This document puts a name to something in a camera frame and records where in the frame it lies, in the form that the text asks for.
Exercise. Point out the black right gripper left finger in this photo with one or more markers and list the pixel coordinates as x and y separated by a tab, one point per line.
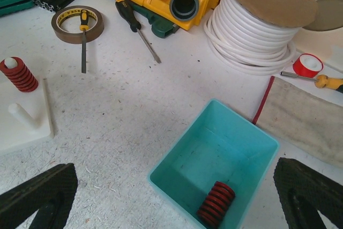
49	195

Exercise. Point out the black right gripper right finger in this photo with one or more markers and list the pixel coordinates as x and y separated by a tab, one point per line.
304	194

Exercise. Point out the teal spring tray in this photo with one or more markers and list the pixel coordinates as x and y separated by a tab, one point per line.
220	146

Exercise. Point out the beige work glove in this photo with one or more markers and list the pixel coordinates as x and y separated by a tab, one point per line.
302	119

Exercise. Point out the yellow black nut driver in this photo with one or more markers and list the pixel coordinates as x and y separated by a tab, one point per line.
321	81

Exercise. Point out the red white tape roll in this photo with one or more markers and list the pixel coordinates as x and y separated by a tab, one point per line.
308	65

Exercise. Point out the brown tape roll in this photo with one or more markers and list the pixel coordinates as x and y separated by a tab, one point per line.
67	26

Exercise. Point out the small yellow black screwdriver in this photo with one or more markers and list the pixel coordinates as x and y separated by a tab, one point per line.
84	36

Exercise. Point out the long black yellow screwdriver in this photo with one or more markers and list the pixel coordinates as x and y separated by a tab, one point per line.
126	12

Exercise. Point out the white peg base plate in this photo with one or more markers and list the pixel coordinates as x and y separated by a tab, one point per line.
25	116

